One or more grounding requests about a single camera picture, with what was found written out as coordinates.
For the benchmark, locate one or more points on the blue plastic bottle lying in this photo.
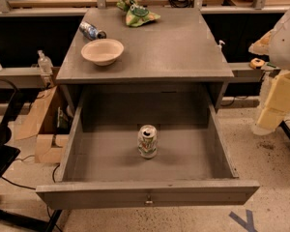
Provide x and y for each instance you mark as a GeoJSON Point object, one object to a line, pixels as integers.
{"type": "Point", "coordinates": [91, 32]}

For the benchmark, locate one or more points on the grey cabinet counter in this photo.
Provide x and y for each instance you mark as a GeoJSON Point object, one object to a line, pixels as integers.
{"type": "Point", "coordinates": [177, 47]}

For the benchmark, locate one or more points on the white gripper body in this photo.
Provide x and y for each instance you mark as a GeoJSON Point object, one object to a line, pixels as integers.
{"type": "Point", "coordinates": [286, 50]}

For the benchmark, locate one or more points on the clear sanitizer bottle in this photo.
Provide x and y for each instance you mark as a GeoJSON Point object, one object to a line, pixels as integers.
{"type": "Point", "coordinates": [44, 63]}

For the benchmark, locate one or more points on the black chair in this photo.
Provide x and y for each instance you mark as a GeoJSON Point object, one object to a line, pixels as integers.
{"type": "Point", "coordinates": [8, 155]}

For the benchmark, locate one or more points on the grey open top drawer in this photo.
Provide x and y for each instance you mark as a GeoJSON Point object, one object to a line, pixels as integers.
{"type": "Point", "coordinates": [102, 167]}

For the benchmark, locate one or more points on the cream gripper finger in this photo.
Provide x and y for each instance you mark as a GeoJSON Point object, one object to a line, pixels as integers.
{"type": "Point", "coordinates": [266, 120]}
{"type": "Point", "coordinates": [279, 96]}

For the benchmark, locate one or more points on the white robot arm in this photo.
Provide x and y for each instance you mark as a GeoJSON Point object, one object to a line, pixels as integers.
{"type": "Point", "coordinates": [276, 44]}

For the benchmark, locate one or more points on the beige bowl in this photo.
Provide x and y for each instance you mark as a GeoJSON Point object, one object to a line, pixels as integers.
{"type": "Point", "coordinates": [102, 52]}

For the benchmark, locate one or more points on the cardboard box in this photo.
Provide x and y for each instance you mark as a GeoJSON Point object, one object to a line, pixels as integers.
{"type": "Point", "coordinates": [41, 123]}

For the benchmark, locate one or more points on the metal drawer handle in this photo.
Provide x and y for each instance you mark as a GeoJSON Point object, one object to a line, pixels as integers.
{"type": "Point", "coordinates": [149, 200]}

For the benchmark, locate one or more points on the green chip bag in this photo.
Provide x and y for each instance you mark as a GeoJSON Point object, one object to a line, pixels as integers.
{"type": "Point", "coordinates": [136, 15]}

